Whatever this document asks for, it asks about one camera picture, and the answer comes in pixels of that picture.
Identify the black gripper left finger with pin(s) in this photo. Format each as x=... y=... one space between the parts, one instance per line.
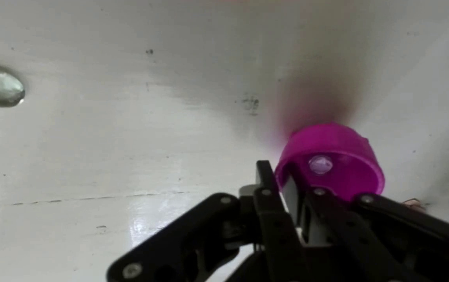
x=225 y=235

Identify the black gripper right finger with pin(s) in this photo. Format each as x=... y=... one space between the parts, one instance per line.
x=382 y=240

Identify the magenta plastic cup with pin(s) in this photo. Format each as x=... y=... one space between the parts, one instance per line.
x=335 y=157

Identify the white cabinet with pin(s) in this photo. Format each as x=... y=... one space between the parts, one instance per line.
x=131 y=146

